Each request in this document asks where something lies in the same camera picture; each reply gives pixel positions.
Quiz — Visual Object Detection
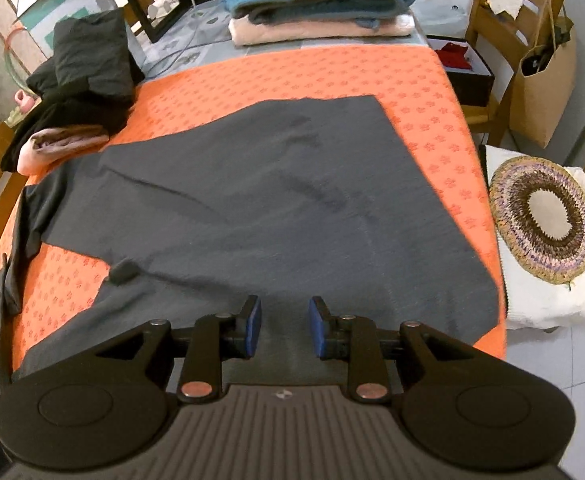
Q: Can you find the brown paper bag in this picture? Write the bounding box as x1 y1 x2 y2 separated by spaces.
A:
515 0 578 150

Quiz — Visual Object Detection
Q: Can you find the small pink object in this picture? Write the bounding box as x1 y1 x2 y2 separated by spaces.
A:
15 89 40 116

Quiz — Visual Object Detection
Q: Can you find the grey garment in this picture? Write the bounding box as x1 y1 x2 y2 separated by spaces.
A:
0 94 504 391

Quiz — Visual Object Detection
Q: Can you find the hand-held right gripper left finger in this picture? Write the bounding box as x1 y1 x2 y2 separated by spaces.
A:
95 296 263 403

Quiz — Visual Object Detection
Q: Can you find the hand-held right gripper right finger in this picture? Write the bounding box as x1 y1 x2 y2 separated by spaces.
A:
309 296 475 403

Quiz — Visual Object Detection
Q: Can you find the white cushion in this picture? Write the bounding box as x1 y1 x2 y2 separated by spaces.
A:
479 144 585 332

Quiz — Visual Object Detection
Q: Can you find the pink folded garment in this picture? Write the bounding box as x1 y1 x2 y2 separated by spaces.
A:
17 127 110 176

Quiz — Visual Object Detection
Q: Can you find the black box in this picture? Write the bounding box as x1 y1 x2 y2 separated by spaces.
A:
425 35 495 107

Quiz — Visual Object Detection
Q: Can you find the pile of black clothes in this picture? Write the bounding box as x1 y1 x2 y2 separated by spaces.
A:
0 7 146 173

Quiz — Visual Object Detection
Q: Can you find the hanging pink towel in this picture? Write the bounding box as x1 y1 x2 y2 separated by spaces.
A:
229 12 415 50

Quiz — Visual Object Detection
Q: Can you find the translucent hoop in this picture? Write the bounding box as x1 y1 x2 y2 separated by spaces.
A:
2 22 40 96

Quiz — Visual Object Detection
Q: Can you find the round crocheted mat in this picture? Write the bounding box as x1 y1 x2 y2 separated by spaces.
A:
488 156 585 286

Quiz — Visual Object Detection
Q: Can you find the red garment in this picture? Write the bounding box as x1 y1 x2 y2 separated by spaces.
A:
435 42 473 73

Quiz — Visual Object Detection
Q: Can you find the orange patterned tablecloth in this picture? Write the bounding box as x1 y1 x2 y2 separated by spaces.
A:
0 42 510 386

